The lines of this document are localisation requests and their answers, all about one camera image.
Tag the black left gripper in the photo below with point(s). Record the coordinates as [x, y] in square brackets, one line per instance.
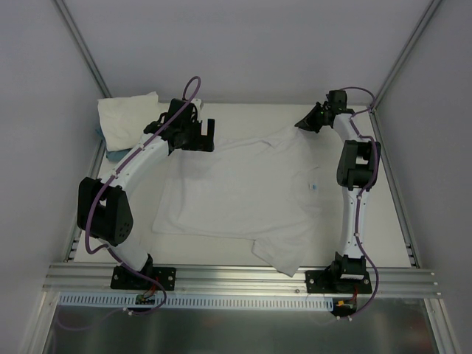
[200, 136]

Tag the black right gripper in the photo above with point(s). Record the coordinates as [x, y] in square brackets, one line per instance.
[318, 115]

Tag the white t shirt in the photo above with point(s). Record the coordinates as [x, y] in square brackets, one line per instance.
[260, 189]
[123, 119]

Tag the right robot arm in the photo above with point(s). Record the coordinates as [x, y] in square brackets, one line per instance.
[356, 174]

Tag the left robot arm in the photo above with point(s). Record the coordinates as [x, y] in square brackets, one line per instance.
[104, 212]

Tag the folded white t shirt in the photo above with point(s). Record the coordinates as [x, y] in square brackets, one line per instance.
[123, 119]

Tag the folded blue t shirt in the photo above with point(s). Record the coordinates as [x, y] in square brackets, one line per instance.
[115, 155]

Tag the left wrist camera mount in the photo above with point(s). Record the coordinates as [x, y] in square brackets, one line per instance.
[194, 108]

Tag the left aluminium frame post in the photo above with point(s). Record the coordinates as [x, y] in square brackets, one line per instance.
[82, 47]

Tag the aluminium frame post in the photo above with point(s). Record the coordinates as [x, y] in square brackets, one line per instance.
[82, 47]
[407, 49]

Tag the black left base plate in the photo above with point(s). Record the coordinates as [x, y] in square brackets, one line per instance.
[123, 279]

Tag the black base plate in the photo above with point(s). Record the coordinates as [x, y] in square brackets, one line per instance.
[323, 282]
[123, 279]

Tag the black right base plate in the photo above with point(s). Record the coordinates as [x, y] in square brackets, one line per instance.
[323, 282]

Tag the right aluminium frame post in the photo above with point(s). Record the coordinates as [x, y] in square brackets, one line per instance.
[407, 49]

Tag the aluminium front rail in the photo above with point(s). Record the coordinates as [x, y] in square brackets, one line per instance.
[239, 280]

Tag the white slotted cable duct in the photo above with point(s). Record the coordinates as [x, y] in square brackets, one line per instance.
[195, 301]

